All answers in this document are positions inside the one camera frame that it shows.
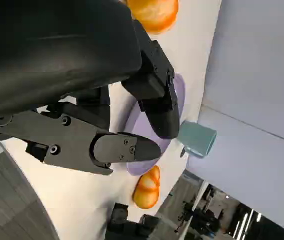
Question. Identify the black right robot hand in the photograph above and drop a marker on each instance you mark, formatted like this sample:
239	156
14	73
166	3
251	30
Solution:
121	225

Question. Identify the lilac plate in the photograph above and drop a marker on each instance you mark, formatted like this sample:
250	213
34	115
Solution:
144	125

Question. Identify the orange white toy bread roll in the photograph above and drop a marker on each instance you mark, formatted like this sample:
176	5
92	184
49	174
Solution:
148	188
154	13

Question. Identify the pale green mug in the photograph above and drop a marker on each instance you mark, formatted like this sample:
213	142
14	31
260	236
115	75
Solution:
198	138

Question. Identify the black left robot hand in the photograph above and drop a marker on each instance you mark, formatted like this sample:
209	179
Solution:
57	50

